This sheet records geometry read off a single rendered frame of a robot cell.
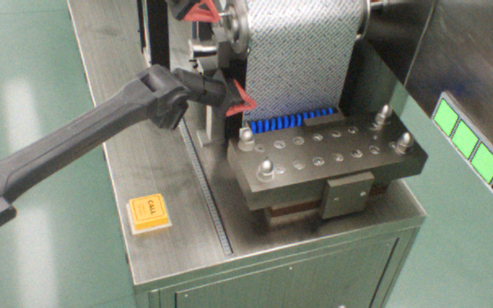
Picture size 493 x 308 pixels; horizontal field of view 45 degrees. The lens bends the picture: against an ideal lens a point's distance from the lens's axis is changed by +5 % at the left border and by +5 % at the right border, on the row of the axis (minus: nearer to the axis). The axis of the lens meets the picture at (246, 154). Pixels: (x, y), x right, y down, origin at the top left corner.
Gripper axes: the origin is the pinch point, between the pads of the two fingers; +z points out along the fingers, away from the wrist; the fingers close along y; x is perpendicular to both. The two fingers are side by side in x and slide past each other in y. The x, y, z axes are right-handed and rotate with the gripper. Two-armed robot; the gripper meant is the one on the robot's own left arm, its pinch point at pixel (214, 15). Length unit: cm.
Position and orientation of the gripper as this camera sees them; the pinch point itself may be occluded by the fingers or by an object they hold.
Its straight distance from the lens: 118.9
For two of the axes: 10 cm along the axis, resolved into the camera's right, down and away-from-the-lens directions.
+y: 2.9, 6.8, -6.7
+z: 7.0, 3.3, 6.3
